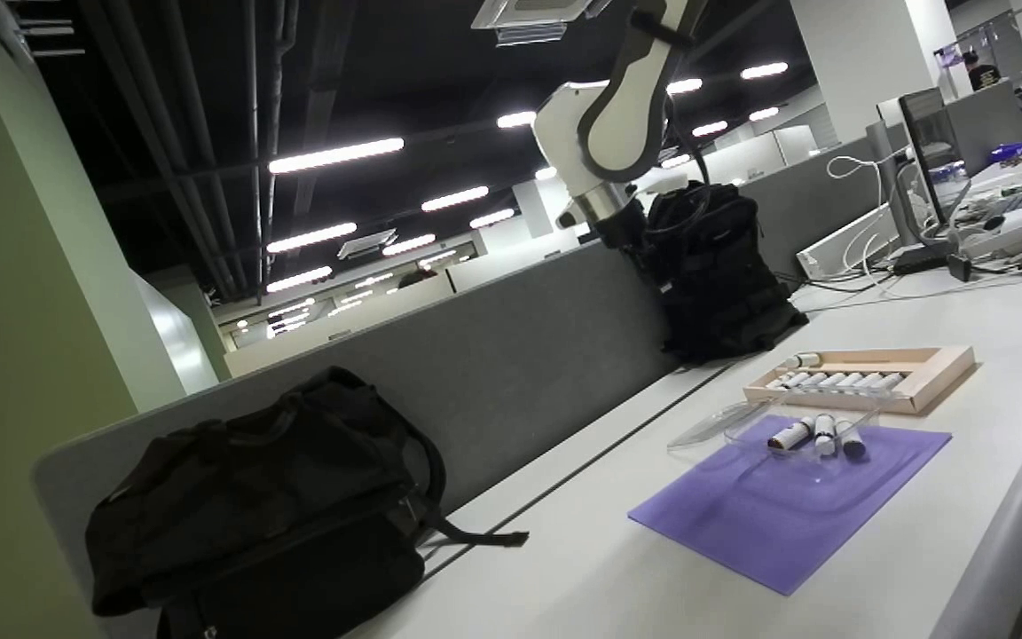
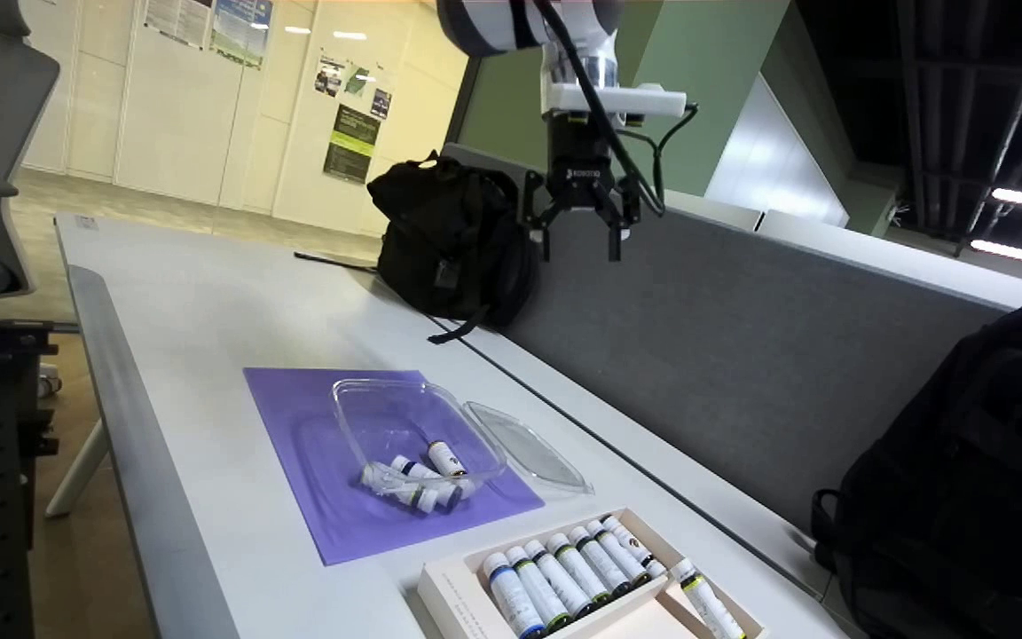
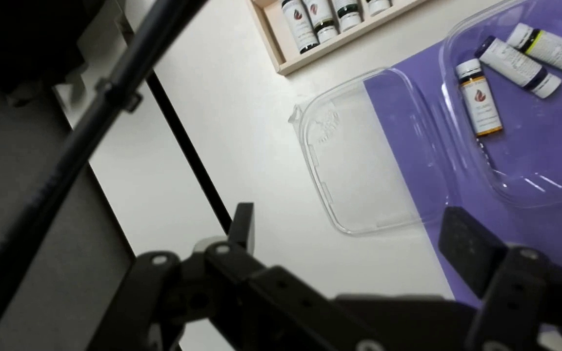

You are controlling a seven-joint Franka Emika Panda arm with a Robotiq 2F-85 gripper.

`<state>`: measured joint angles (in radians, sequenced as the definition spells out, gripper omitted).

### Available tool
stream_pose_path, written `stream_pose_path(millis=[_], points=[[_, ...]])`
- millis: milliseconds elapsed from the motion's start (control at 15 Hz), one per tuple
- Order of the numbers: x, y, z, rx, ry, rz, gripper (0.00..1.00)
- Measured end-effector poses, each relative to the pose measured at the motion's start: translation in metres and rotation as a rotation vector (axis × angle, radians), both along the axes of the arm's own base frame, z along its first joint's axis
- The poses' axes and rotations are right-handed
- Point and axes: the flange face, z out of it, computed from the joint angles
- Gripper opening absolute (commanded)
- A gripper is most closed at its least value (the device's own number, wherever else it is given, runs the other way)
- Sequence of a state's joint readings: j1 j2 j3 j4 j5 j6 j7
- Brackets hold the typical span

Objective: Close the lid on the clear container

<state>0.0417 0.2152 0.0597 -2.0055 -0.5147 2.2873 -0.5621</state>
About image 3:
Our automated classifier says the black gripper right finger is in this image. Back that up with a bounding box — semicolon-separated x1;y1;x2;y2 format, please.
438;206;562;351

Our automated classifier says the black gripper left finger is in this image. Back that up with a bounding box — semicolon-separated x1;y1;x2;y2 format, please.
83;201;386;351

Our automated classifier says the clear plastic hinged container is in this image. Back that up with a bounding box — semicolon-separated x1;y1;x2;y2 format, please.
288;0;562;238

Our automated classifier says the small amber bottle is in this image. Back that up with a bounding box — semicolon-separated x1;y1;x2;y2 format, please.
454;56;505;138

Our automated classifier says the purple rectangular mat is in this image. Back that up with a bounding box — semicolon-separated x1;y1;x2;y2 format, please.
362;45;562;308

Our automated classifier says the white tube with dark cap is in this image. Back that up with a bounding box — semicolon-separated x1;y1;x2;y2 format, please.
477;37;562;101

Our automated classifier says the white tube with yellow band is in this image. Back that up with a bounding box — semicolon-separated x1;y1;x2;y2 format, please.
505;21;562;80

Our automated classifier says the wooden tray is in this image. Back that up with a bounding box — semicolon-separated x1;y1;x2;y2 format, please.
247;0;427;78

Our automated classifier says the grey desk partition panel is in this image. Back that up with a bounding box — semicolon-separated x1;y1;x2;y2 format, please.
0;60;136;351

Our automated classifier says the small white-labelled bottle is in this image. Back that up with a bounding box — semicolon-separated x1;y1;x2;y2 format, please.
278;0;319;54
329;0;364;33
360;0;394;19
302;0;339;45

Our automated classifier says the black braided cable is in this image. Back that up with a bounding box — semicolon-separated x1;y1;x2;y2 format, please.
0;0;210;333

